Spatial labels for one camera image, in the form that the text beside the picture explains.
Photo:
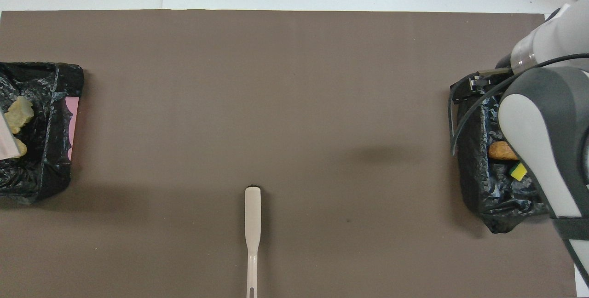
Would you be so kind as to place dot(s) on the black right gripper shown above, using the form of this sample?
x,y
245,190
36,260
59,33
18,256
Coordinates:
x,y
478,82

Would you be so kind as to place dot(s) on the brown bread roll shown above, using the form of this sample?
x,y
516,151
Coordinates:
x,y
502,151

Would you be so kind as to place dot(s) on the small yellow sponge piece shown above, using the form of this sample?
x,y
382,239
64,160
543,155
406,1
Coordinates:
x,y
518,172

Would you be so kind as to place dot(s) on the beige hand brush black bristles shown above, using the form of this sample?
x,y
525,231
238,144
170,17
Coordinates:
x,y
252,215

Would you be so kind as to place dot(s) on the curled yellow sponge piece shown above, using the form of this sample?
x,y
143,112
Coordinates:
x,y
19,114

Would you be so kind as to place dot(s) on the long striped croissant piece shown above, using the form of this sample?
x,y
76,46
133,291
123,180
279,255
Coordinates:
x,y
20,147

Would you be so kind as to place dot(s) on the beige plastic dustpan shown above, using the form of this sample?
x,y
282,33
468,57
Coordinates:
x,y
7,141

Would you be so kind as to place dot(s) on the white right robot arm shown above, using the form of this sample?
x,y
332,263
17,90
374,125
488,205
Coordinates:
x,y
543,118

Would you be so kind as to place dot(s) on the black trash bag bin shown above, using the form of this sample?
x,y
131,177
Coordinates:
x,y
478,187

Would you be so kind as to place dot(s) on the pink plastic bin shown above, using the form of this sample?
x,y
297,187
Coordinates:
x,y
73,114

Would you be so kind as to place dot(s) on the left black-lined bin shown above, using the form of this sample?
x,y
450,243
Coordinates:
x,y
46,169

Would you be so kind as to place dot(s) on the brown table mat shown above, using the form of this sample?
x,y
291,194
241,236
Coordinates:
x,y
276,105

